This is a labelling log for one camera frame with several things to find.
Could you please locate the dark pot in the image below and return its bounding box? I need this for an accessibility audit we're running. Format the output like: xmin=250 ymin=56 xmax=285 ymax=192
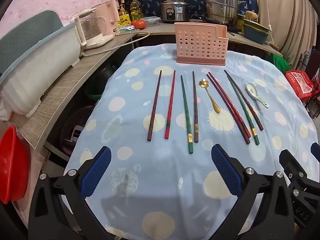
xmin=96 ymin=62 xmax=118 ymax=83

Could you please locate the clear food container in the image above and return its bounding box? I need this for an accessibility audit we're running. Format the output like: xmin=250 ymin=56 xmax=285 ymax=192
xmin=142 ymin=17 xmax=161 ymax=27

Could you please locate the red plastic basin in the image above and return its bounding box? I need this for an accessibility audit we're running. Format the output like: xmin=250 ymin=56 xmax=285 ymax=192
xmin=0 ymin=125 xmax=31 ymax=203

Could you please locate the green plastic bag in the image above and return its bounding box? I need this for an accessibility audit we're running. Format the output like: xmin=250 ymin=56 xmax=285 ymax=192
xmin=271 ymin=54 xmax=292 ymax=73

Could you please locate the blue rectangular basin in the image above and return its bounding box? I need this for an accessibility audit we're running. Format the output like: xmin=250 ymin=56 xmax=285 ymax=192
xmin=243 ymin=26 xmax=268 ymax=45

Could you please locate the clear oil bottle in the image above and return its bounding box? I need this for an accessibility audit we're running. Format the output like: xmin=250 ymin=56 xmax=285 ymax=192
xmin=130 ymin=0 xmax=142 ymax=20

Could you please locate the red tomato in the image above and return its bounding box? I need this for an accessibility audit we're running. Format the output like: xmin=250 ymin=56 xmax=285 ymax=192
xmin=131 ymin=19 xmax=146 ymax=30

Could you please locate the pink electric kettle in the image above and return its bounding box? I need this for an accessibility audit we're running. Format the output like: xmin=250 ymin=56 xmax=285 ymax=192
xmin=96 ymin=0 xmax=121 ymax=36

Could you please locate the blue dotted tablecloth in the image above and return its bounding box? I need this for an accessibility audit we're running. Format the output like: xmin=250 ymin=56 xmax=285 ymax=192
xmin=64 ymin=44 xmax=320 ymax=240

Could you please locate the white power cord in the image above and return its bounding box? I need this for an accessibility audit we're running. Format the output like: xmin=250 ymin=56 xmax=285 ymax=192
xmin=80 ymin=31 xmax=150 ymax=58

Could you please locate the stainless steel steamer pot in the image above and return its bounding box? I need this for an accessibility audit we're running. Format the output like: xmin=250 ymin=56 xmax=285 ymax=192
xmin=204 ymin=0 xmax=239 ymax=26

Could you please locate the white glass kettle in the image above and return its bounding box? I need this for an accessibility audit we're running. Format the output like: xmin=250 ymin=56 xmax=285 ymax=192
xmin=74 ymin=8 xmax=115 ymax=50

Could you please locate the white hanging cord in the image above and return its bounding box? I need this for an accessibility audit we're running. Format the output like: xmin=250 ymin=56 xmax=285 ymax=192
xmin=262 ymin=0 xmax=274 ymax=45

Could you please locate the purple chopstick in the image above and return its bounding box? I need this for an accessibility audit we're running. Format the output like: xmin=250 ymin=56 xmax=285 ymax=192
xmin=147 ymin=70 xmax=163 ymax=141

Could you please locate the green basin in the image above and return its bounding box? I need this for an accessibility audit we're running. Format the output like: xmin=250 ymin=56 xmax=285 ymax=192
xmin=84 ymin=87 xmax=103 ymax=100

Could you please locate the wooden handle tool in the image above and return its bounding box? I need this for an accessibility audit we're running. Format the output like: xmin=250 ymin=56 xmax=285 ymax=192
xmin=265 ymin=41 xmax=281 ymax=52

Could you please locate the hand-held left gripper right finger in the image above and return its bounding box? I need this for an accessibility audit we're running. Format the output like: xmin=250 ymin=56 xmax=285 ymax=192
xmin=211 ymin=144 xmax=297 ymax=240

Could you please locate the gold flower spoon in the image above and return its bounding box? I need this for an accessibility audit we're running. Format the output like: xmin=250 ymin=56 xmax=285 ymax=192
xmin=199 ymin=79 xmax=221 ymax=114

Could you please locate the beige curtain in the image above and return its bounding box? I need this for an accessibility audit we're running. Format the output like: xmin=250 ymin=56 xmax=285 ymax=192
xmin=255 ymin=0 xmax=319 ymax=63

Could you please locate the red plastic bag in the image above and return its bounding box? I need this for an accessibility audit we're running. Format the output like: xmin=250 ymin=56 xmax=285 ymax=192
xmin=285 ymin=70 xmax=314 ymax=103

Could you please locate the yellow label oil bottle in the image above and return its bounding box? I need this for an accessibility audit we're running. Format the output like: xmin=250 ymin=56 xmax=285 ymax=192
xmin=118 ymin=0 xmax=131 ymax=28

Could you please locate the silver rice cooker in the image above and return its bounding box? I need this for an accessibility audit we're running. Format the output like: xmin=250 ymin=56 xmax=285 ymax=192
xmin=161 ymin=0 xmax=190 ymax=23

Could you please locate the white ceramic spoon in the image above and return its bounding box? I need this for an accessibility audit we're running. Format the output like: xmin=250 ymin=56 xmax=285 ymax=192
xmin=246 ymin=82 xmax=270 ymax=109

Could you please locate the light blue plastic tub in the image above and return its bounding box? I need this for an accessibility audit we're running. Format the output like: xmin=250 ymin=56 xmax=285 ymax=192
xmin=0 ymin=21 xmax=81 ymax=118

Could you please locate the green chopstick gold band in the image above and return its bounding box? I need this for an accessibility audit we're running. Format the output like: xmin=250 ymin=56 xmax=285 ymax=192
xmin=180 ymin=75 xmax=195 ymax=154

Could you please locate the pink perforated utensil holder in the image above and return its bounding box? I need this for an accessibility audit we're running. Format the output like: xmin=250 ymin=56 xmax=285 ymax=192
xmin=174 ymin=22 xmax=229 ymax=66

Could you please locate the grey woodgrain counter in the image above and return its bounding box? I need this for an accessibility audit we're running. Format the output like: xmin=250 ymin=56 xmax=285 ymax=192
xmin=15 ymin=22 xmax=284 ymax=153

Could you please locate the dark red chopstick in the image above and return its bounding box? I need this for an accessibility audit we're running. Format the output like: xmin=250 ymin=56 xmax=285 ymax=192
xmin=206 ymin=74 xmax=251 ymax=145

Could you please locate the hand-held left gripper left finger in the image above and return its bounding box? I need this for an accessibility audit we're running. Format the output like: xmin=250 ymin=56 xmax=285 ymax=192
xmin=29 ymin=145 xmax=112 ymax=240

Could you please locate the teal yellow-rimmed basin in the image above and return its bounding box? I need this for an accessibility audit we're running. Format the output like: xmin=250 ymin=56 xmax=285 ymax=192
xmin=242 ymin=18 xmax=272 ymax=34

